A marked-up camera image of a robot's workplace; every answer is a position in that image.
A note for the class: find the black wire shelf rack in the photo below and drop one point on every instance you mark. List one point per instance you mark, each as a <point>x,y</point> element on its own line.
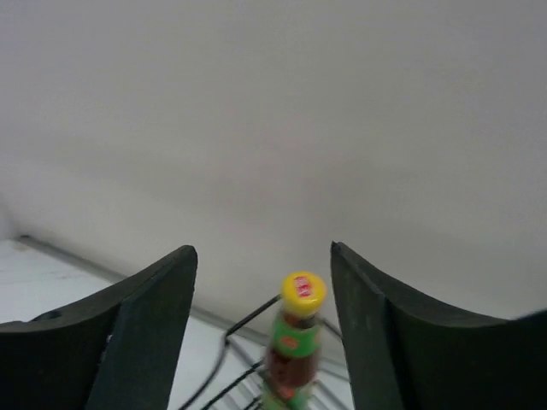
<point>220,362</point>

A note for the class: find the yellow cap sauce bottle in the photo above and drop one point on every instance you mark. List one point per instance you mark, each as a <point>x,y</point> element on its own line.
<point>294,350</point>

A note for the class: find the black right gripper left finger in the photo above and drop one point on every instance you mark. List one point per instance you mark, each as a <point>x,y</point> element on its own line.
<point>115,349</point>

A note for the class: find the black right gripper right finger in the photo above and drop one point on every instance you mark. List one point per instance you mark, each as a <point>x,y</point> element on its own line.
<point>407,350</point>

